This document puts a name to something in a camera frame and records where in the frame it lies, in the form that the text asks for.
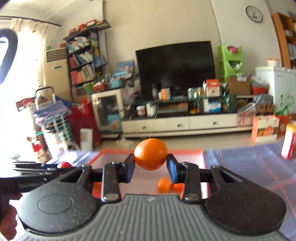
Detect large orange fruit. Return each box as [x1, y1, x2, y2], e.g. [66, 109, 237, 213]
[133, 138, 168, 171]

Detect orange white gift bag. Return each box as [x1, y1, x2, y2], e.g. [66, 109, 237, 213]
[251, 115, 280, 143]

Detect white floor air conditioner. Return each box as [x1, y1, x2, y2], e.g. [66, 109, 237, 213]
[45, 48, 72, 101]

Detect small red fruit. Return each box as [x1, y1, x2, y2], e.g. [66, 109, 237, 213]
[57, 162, 72, 169]

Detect dark bookshelf with books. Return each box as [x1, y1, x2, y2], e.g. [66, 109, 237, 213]
[63, 20, 111, 102]

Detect white wire laundry cart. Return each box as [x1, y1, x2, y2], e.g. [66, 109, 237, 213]
[33, 86, 79, 158]

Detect white power strip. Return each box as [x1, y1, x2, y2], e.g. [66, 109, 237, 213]
[115, 138, 134, 148]

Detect mandarin orange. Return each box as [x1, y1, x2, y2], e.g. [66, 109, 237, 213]
[157, 177, 171, 193]

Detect white bowl with oranges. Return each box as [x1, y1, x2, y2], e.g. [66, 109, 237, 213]
[267, 58, 280, 67]

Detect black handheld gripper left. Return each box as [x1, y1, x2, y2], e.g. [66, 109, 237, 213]
[0, 161, 79, 223]

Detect orange white carton box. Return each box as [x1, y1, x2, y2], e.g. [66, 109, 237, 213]
[205, 79, 220, 97]

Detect white TV stand cabinet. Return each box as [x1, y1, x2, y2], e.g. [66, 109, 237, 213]
[90, 89, 251, 138]

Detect wooden display shelf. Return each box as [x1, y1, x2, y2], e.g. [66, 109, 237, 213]
[271, 12, 295, 69]

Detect black flat screen television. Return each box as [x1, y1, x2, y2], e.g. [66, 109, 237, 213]
[135, 41, 216, 98]

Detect purple plaid cloth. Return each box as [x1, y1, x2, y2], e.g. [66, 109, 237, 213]
[68, 142, 295, 240]

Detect green stacking storage bins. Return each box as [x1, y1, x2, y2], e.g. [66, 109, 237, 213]
[217, 45, 244, 83]

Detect blue tissue box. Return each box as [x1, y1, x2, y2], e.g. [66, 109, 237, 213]
[208, 101, 222, 113]

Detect black curved cable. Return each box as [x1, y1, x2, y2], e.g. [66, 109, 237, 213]
[0, 29, 19, 88]

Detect brown cardboard box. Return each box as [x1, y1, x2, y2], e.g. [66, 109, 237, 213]
[226, 76, 251, 95]

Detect red cylindrical snack can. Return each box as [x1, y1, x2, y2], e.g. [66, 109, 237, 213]
[281, 120, 296, 160]

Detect round wall clock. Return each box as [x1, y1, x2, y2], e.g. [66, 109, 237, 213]
[245, 6, 263, 23]

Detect orange cardboard box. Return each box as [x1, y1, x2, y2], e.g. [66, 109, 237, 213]
[89, 148, 210, 200]

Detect white chest freezer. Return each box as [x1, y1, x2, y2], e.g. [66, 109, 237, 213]
[255, 66, 295, 114]

